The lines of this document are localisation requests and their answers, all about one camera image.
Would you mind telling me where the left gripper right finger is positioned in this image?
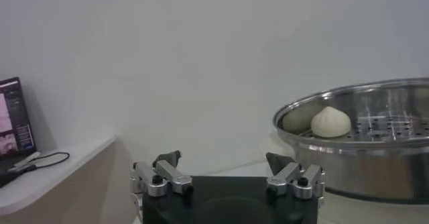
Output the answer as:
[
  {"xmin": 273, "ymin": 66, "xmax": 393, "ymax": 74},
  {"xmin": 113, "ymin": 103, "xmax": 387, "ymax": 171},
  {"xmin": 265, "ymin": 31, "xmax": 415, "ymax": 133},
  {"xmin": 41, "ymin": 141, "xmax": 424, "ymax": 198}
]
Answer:
[{"xmin": 265, "ymin": 152, "xmax": 326, "ymax": 200}]

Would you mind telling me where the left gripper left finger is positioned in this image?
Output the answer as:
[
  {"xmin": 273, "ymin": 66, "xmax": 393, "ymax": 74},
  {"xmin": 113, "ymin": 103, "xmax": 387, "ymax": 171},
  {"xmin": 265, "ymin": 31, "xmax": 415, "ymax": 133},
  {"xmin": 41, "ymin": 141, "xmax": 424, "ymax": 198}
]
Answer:
[{"xmin": 129, "ymin": 150, "xmax": 194, "ymax": 198}]

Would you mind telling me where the white steamed baozi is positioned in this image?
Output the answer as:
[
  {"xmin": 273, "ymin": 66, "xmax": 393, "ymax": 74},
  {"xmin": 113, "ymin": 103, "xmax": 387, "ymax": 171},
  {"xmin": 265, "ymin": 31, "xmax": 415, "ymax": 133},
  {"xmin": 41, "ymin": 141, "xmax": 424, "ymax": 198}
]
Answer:
[{"xmin": 310, "ymin": 106, "xmax": 352, "ymax": 138}]

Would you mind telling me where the stainless steel steamer basket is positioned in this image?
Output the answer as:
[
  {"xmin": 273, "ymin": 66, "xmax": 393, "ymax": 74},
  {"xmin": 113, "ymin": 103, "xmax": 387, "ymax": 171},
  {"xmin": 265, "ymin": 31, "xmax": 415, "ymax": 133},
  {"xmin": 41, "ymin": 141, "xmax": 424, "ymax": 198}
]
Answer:
[{"xmin": 273, "ymin": 77, "xmax": 429, "ymax": 205}]

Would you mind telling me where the white side table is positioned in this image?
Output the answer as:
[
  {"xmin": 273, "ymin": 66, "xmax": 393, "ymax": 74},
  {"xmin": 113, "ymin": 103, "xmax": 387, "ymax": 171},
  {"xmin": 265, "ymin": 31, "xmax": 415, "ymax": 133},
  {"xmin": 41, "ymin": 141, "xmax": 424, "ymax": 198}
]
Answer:
[{"xmin": 0, "ymin": 136, "xmax": 135, "ymax": 224}]

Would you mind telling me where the dark grey laptop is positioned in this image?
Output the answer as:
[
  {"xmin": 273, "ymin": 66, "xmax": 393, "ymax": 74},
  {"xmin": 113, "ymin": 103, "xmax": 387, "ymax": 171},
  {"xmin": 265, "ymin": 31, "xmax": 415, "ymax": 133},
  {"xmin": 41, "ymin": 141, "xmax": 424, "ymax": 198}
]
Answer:
[{"xmin": 0, "ymin": 76, "xmax": 38, "ymax": 188}]

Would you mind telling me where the black looped cable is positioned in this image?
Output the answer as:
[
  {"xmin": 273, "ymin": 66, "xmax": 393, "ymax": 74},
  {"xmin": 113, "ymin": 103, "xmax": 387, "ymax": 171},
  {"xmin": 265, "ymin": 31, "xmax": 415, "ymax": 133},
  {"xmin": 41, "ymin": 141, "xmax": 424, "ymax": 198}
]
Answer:
[{"xmin": 8, "ymin": 150, "xmax": 70, "ymax": 173}]

